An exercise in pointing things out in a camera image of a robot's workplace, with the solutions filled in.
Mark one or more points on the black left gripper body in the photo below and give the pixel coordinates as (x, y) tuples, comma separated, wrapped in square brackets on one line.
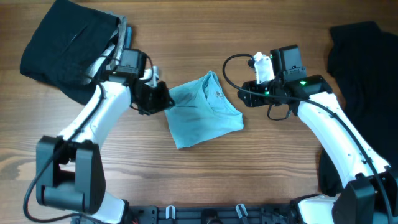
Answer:
[(153, 98)]

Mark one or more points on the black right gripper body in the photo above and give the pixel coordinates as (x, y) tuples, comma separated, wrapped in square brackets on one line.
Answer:
[(270, 87)]

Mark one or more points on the light blue t-shirt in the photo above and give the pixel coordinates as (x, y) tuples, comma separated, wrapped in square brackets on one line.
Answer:
[(201, 112)]

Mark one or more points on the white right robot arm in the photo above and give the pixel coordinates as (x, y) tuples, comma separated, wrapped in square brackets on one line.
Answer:
[(369, 184)]

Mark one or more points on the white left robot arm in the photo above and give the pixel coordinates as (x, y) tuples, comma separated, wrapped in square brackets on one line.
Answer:
[(69, 169)]

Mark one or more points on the black clothes pile right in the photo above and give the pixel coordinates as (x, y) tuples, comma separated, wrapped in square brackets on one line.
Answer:
[(363, 62)]

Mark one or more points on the grey folded garment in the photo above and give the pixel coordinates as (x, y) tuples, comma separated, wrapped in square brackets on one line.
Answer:
[(112, 54)]

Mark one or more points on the black folded garment top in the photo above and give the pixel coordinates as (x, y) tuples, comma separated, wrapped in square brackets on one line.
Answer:
[(67, 41)]

